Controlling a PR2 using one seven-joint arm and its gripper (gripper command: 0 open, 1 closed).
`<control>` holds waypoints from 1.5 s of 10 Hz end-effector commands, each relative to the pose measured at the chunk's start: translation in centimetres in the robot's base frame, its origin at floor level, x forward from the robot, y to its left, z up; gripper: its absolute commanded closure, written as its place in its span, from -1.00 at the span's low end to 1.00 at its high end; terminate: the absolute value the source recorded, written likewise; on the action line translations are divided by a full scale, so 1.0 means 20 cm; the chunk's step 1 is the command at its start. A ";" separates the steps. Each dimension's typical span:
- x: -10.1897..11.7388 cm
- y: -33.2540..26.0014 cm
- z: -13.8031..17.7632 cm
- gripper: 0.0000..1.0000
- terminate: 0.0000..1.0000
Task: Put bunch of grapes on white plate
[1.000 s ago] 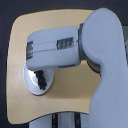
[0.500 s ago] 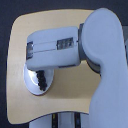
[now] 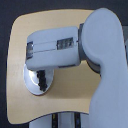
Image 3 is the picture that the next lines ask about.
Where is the dark grape bunch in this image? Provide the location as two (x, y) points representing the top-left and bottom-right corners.
(37, 70), (47, 92)

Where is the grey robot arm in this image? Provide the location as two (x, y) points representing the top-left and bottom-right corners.
(24, 8), (128, 128)

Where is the white table base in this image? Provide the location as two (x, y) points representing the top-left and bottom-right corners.
(29, 112), (90, 128)

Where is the white round plate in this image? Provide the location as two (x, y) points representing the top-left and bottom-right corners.
(23, 66), (54, 95)

